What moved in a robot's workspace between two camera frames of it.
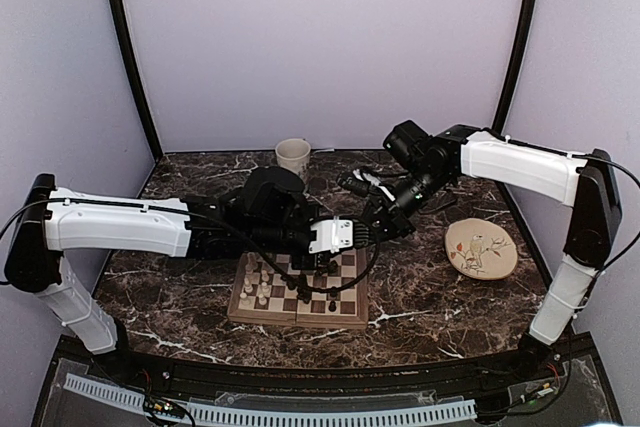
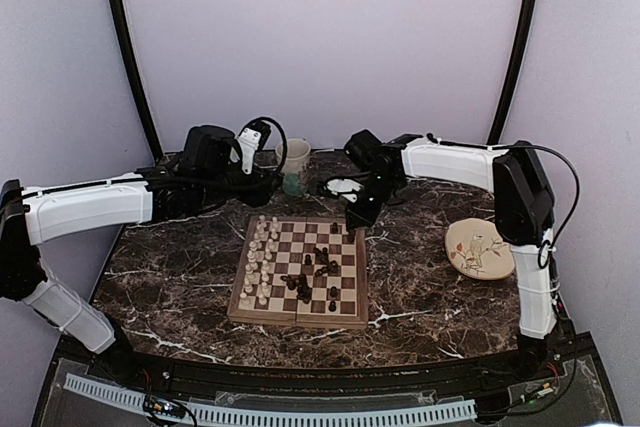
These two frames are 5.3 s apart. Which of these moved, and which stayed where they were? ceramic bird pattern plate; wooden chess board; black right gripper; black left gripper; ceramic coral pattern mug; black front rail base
Moved: black left gripper; black right gripper
Stayed: ceramic coral pattern mug; ceramic bird pattern plate; wooden chess board; black front rail base
